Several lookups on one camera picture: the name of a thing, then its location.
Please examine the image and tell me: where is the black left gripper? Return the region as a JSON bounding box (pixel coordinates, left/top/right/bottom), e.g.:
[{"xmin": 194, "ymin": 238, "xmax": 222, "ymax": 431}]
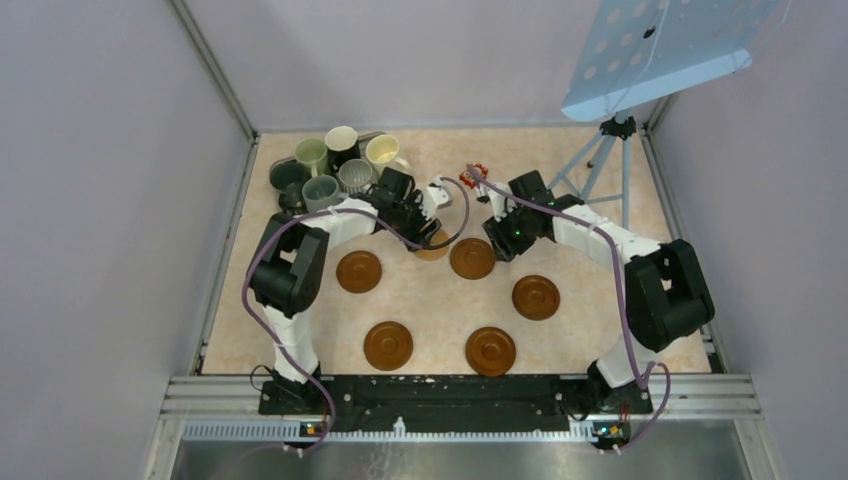
[{"xmin": 392, "ymin": 189, "xmax": 441, "ymax": 252}]

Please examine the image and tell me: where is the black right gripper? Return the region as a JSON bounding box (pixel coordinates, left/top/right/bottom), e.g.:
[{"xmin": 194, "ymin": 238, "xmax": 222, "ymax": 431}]
[{"xmin": 483, "ymin": 204, "xmax": 536, "ymax": 263}]

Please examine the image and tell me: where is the brown wooden coaster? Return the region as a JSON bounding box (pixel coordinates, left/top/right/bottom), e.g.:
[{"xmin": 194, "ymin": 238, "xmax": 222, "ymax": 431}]
[
  {"xmin": 336, "ymin": 250, "xmax": 383, "ymax": 294},
  {"xmin": 465, "ymin": 327, "xmax": 517, "ymax": 377},
  {"xmin": 449, "ymin": 238, "xmax": 496, "ymax": 280},
  {"xmin": 511, "ymin": 275, "xmax": 561, "ymax": 321},
  {"xmin": 363, "ymin": 321, "xmax": 414, "ymax": 371}
]

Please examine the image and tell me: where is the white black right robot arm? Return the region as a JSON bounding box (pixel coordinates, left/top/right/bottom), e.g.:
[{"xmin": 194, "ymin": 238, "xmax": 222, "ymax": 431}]
[{"xmin": 465, "ymin": 166, "xmax": 715, "ymax": 412}]

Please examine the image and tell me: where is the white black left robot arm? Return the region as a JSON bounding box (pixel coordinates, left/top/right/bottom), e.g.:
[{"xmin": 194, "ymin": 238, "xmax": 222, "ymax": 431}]
[{"xmin": 243, "ymin": 168, "xmax": 453, "ymax": 414}]

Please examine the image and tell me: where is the woven rattan coaster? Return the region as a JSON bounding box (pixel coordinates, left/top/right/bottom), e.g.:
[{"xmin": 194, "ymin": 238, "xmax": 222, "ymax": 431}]
[{"xmin": 415, "ymin": 228, "xmax": 458, "ymax": 262}]

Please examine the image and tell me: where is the grey ribbed mug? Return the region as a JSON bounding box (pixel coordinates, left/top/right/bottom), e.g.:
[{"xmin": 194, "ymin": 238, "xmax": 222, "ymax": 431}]
[{"xmin": 336, "ymin": 158, "xmax": 376, "ymax": 195}]

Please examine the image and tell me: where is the cream yellow mug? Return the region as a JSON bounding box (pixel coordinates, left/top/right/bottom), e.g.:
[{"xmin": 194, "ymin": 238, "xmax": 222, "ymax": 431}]
[{"xmin": 366, "ymin": 134, "xmax": 413, "ymax": 180}]

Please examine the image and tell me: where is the red owl wooden toy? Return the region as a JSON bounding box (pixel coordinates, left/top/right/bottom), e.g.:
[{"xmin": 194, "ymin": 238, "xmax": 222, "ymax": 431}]
[{"xmin": 459, "ymin": 163, "xmax": 488, "ymax": 189}]

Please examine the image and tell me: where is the metal tray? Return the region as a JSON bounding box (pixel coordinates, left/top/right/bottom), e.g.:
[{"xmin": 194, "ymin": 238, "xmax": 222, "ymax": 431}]
[{"xmin": 269, "ymin": 126, "xmax": 423, "ymax": 231}]

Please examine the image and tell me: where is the grey blue mug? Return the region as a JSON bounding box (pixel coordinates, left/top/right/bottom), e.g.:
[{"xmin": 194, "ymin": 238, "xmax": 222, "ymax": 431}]
[{"xmin": 301, "ymin": 175, "xmax": 347, "ymax": 213}]

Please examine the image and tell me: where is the black mug white inside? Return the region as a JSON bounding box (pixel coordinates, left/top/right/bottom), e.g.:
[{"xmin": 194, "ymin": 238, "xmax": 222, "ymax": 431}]
[{"xmin": 324, "ymin": 125, "xmax": 361, "ymax": 174}]

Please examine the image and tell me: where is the light green mug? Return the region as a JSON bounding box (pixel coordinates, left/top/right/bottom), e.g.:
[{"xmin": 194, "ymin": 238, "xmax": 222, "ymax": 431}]
[{"xmin": 294, "ymin": 138, "xmax": 330, "ymax": 177}]

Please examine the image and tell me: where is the dark green mug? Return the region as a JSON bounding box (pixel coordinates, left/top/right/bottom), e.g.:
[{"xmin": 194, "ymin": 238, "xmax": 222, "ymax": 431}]
[{"xmin": 269, "ymin": 161, "xmax": 311, "ymax": 209}]

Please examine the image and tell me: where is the light blue tripod stand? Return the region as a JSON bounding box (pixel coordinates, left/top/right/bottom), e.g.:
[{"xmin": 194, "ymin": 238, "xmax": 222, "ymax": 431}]
[{"xmin": 547, "ymin": 110, "xmax": 637, "ymax": 229}]

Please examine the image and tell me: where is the light blue perforated board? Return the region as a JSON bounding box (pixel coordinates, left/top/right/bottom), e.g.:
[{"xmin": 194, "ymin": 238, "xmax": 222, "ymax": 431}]
[{"xmin": 561, "ymin": 0, "xmax": 791, "ymax": 122}]

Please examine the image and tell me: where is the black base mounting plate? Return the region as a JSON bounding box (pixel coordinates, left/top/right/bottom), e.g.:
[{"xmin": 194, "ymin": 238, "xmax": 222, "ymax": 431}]
[{"xmin": 258, "ymin": 374, "xmax": 653, "ymax": 433}]

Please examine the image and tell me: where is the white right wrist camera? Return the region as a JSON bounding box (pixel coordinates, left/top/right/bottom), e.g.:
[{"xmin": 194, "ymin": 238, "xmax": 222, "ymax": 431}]
[{"xmin": 474, "ymin": 183, "xmax": 508, "ymax": 221}]

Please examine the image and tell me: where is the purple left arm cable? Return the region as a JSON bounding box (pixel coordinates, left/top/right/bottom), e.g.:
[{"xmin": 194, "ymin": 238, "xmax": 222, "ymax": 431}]
[{"xmin": 241, "ymin": 176, "xmax": 472, "ymax": 458}]

